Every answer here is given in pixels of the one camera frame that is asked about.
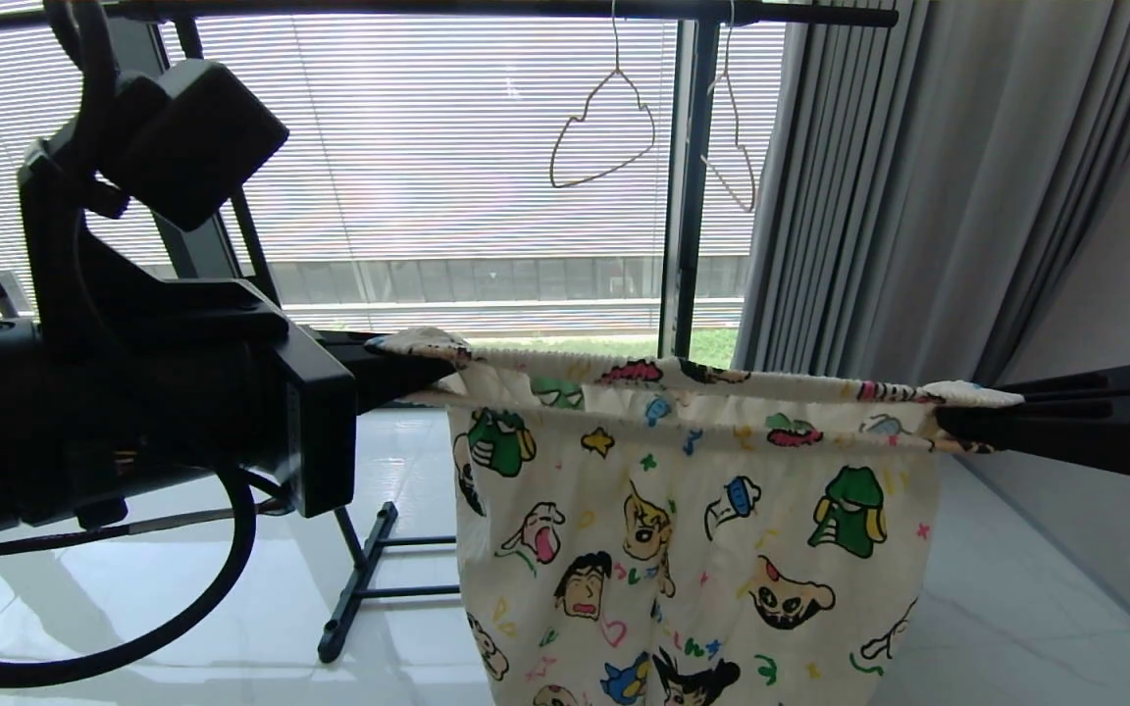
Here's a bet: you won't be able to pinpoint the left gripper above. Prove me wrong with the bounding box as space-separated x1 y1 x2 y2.
0 319 358 535

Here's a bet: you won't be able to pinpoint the grey curtain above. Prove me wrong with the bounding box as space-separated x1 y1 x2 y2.
732 0 1130 388

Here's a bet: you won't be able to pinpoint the black clothes rack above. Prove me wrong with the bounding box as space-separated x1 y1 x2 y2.
0 0 899 663

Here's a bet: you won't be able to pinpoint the window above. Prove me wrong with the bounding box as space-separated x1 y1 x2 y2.
0 0 801 413

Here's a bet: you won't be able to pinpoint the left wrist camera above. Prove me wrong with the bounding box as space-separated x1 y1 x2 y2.
18 59 291 339

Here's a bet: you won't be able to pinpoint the pink clothes hanger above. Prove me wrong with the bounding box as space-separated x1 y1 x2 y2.
702 0 757 214
550 0 656 189

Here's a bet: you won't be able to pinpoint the black cable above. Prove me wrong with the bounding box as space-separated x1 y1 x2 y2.
0 469 259 689
43 0 125 187

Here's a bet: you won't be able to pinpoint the thin grey cable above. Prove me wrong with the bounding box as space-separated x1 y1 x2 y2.
0 495 296 570

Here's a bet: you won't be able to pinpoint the cream printed shorts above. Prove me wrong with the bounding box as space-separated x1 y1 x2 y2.
366 327 1025 706

